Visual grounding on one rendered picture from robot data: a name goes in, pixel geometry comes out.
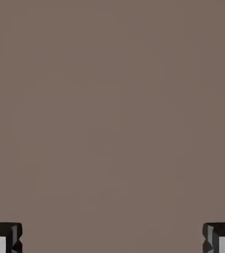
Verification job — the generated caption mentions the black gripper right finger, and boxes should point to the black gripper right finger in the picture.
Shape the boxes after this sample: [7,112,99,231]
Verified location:
[202,221,225,253]

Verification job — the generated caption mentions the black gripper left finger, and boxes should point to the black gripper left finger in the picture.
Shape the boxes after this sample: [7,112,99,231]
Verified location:
[0,222,23,253]

